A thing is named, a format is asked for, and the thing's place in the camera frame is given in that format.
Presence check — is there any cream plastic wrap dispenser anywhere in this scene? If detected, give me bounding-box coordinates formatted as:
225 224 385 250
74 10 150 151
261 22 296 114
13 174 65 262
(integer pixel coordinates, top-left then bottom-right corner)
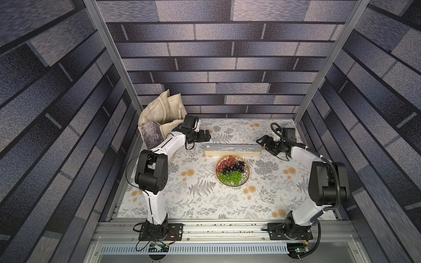
203 144 262 157

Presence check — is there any patterned plate with rim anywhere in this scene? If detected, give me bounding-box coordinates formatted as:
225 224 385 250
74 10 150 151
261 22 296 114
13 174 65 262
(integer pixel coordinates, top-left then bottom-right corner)
215 155 250 187

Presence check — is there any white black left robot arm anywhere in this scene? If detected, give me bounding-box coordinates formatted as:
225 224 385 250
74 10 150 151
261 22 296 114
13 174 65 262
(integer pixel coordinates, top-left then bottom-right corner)
134 115 211 225

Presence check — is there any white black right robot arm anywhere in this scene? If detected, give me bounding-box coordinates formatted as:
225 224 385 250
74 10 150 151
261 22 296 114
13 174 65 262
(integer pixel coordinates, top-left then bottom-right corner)
256 123 350 227

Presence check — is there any beige canvas tote bag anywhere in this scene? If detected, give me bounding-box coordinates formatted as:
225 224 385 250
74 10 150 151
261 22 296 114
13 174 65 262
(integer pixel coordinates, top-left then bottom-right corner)
138 91 187 150

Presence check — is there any black grape bunch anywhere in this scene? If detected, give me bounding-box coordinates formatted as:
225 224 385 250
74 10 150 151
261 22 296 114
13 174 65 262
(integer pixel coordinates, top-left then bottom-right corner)
221 161 245 175

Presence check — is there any red grape bunch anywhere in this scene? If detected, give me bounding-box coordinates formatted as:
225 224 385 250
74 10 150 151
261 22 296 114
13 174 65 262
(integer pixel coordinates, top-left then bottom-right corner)
216 156 238 173

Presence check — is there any green grape bunch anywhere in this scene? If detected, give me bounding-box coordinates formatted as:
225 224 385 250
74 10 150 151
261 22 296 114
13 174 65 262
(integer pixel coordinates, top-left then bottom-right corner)
218 172 242 186

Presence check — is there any right electronics board green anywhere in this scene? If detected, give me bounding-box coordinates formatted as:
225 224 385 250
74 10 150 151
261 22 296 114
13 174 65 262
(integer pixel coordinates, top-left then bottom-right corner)
287 243 310 259

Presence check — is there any black corrugated cable conduit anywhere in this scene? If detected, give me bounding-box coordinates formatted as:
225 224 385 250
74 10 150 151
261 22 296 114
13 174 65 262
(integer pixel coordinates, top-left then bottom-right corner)
270 122 342 211

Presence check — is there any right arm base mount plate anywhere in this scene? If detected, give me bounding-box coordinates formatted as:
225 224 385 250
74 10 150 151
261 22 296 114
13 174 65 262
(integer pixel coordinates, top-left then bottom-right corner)
265 223 314 242

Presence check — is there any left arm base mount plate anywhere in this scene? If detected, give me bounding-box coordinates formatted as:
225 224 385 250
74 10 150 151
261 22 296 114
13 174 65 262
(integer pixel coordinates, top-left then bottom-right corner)
134 221 184 242

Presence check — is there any left electronics board with wires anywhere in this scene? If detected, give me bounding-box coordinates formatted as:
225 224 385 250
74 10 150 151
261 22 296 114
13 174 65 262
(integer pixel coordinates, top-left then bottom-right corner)
135 240 175 254

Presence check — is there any aluminium front rail frame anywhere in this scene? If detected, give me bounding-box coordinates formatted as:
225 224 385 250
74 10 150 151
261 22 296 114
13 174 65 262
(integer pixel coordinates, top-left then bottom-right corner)
84 219 369 263

